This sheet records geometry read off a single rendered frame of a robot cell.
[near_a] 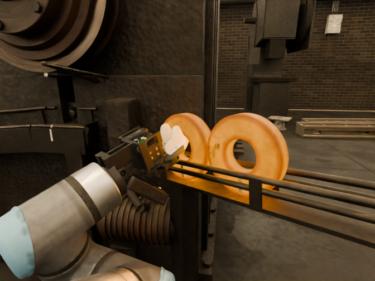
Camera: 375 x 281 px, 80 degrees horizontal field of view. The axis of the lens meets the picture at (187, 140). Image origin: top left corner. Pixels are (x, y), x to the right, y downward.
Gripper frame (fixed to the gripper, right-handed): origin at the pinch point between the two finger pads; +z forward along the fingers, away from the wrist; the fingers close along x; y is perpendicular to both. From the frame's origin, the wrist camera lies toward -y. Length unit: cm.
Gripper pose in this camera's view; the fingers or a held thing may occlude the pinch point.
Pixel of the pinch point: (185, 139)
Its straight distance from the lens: 53.0
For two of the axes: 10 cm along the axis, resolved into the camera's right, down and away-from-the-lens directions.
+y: -2.1, -8.6, -4.7
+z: 6.6, -4.8, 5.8
